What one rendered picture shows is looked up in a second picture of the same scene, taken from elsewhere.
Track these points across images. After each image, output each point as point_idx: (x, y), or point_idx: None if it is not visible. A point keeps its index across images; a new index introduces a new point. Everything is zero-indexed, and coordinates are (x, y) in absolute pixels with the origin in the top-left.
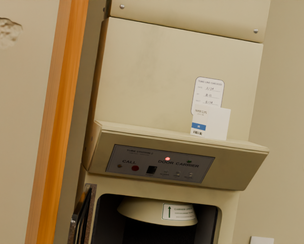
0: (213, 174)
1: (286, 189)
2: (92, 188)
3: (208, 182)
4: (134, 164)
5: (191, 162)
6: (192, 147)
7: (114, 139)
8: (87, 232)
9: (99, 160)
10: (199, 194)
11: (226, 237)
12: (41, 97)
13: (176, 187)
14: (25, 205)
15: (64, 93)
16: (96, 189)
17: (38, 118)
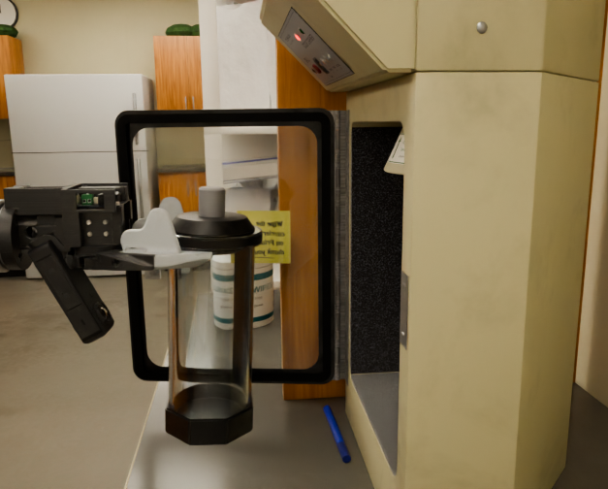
0: (334, 46)
1: None
2: (347, 116)
3: (354, 68)
4: (311, 62)
5: (303, 31)
6: (274, 2)
7: (272, 29)
8: (347, 181)
9: (306, 68)
10: (389, 101)
11: (407, 195)
12: None
13: (377, 95)
14: (594, 204)
15: None
16: (348, 117)
17: None
